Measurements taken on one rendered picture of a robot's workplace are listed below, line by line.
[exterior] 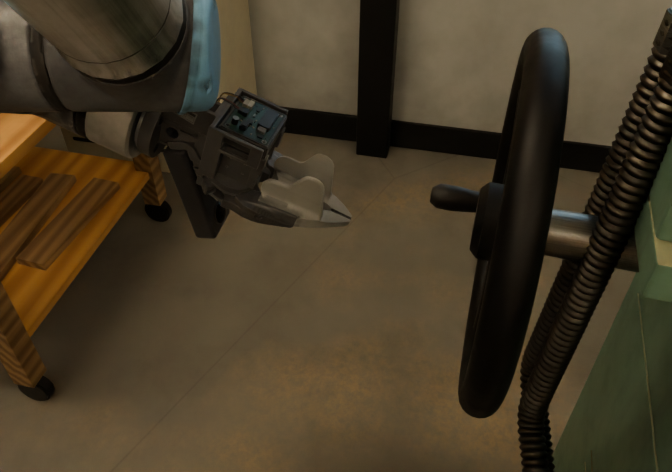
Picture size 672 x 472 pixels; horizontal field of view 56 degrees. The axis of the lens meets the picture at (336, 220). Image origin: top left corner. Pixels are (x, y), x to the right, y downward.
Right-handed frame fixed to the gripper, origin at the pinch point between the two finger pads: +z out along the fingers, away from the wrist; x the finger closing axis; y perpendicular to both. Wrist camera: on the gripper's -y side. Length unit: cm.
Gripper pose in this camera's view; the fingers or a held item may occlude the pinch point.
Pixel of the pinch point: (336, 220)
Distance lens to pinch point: 62.7
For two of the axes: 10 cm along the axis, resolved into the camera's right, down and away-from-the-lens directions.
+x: 2.7, -6.4, 7.2
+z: 9.1, 4.2, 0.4
